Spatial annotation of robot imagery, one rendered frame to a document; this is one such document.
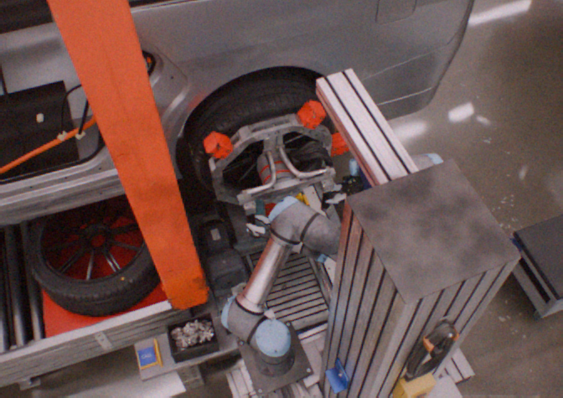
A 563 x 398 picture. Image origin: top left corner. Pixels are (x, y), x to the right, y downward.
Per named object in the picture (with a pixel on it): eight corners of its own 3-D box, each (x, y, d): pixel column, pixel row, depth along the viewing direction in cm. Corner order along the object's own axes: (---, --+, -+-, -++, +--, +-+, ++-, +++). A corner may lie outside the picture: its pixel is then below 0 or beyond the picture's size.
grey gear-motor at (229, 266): (228, 230, 342) (222, 197, 312) (250, 297, 319) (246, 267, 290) (196, 240, 338) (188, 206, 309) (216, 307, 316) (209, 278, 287)
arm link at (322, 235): (347, 228, 196) (364, 251, 242) (319, 210, 200) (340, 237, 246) (327, 258, 195) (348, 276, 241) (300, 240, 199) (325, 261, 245)
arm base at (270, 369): (301, 367, 225) (302, 359, 216) (263, 383, 222) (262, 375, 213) (285, 330, 232) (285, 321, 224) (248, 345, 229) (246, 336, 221)
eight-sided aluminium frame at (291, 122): (323, 176, 301) (329, 102, 255) (327, 187, 297) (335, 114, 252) (216, 207, 292) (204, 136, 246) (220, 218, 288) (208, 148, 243)
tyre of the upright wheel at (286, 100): (235, 45, 247) (157, 149, 283) (253, 86, 235) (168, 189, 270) (345, 85, 291) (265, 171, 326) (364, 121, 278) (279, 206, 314)
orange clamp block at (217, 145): (229, 136, 253) (212, 130, 247) (234, 150, 249) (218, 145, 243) (219, 146, 257) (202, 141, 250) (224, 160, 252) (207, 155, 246)
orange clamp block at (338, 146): (324, 145, 282) (343, 140, 283) (330, 157, 278) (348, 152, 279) (325, 136, 276) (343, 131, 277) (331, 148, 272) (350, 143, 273)
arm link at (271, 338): (277, 371, 214) (276, 359, 203) (247, 348, 219) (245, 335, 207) (297, 343, 219) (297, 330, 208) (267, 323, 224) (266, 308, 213)
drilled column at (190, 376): (199, 364, 308) (188, 336, 273) (205, 384, 303) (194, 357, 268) (180, 371, 306) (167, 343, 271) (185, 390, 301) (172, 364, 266)
